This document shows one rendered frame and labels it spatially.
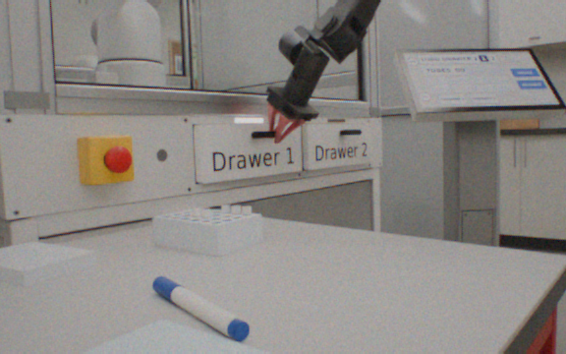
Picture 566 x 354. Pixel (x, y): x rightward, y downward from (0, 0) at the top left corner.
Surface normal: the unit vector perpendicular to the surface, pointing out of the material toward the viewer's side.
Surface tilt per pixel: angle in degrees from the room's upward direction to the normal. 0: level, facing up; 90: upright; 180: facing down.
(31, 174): 90
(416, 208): 90
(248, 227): 90
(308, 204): 90
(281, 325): 0
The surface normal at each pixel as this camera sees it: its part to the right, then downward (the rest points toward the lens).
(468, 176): 0.06, 0.08
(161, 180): 0.74, 0.03
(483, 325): -0.04, -1.00
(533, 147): -0.59, 0.09
